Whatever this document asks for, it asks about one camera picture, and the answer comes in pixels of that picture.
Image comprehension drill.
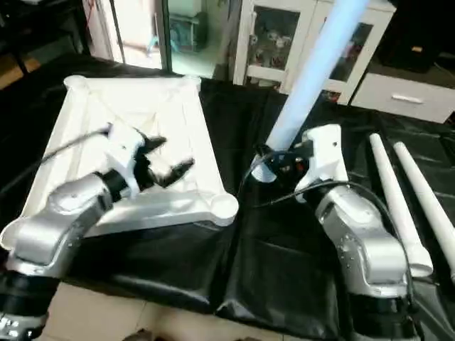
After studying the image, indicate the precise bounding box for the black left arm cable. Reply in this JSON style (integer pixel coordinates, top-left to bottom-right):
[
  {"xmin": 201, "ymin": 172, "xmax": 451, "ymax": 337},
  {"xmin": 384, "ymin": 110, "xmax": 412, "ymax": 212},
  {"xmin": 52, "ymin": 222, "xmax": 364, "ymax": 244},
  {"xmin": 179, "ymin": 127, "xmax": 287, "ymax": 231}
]
[{"xmin": 39, "ymin": 128, "xmax": 112, "ymax": 168}]

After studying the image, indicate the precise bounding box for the teal plastic stool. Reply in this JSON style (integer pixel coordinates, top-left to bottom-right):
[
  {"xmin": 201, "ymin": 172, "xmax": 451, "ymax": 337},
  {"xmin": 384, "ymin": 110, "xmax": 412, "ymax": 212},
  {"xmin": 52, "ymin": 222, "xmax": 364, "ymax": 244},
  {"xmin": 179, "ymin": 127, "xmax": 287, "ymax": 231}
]
[{"xmin": 146, "ymin": 13, "xmax": 208, "ymax": 56}]

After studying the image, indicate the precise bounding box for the white plastic table leg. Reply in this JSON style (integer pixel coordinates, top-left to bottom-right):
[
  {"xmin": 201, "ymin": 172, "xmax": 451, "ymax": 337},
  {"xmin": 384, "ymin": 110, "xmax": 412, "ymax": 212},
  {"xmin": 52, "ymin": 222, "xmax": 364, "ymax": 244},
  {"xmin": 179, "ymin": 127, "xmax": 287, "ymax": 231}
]
[
  {"xmin": 250, "ymin": 0, "xmax": 371, "ymax": 185},
  {"xmin": 368, "ymin": 133, "xmax": 434, "ymax": 278},
  {"xmin": 392, "ymin": 141, "xmax": 455, "ymax": 285}
]

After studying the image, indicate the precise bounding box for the white glass door cabinet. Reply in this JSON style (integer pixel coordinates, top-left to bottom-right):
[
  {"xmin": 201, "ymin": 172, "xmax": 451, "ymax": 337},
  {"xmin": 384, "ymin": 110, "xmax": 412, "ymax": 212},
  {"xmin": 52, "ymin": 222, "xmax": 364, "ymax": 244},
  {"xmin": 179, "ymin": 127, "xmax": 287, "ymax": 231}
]
[{"xmin": 232, "ymin": 0, "xmax": 397, "ymax": 106}]

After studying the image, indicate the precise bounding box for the white drawer unit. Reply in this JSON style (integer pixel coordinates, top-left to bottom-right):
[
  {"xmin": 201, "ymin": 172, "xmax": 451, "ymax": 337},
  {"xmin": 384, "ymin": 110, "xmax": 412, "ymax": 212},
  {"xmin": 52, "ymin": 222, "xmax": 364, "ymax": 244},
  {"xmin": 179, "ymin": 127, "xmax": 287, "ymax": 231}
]
[{"xmin": 350, "ymin": 60, "xmax": 455, "ymax": 126}]

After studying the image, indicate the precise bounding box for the white plastic table top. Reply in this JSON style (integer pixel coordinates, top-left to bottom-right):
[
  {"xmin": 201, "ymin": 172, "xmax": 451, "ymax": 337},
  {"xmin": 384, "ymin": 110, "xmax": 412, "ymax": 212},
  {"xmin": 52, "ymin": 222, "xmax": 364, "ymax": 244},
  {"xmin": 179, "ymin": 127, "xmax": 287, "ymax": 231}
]
[{"xmin": 13, "ymin": 73, "xmax": 240, "ymax": 239}]

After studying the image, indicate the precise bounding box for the black table mat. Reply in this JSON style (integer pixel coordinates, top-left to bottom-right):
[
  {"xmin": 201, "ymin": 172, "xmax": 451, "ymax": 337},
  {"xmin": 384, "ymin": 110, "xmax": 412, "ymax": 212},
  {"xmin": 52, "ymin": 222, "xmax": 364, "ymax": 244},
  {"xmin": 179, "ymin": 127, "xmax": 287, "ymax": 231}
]
[{"xmin": 0, "ymin": 53, "xmax": 455, "ymax": 340}]

